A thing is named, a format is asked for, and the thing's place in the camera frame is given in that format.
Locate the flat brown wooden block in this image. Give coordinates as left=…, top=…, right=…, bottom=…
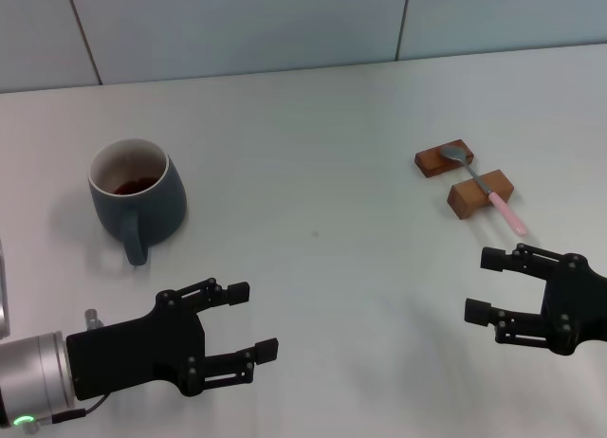
left=414, top=138, right=475, bottom=178

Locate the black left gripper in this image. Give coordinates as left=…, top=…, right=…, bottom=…
left=65, top=277, right=280, bottom=401

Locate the arched brown wooden block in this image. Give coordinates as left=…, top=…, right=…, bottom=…
left=447, top=169, right=516, bottom=220

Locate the dark tea liquid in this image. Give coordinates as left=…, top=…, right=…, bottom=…
left=113, top=175, right=158, bottom=195

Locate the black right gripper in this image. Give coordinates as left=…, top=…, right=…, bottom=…
left=464, top=242, right=607, bottom=356

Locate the pink handled metal spoon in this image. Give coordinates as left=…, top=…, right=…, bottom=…
left=438, top=144, right=528, bottom=239

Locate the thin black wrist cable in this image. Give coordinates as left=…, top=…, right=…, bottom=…
left=35, top=393, right=110, bottom=423

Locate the grey ceramic cup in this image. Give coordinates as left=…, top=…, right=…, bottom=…
left=87, top=137, right=189, bottom=267

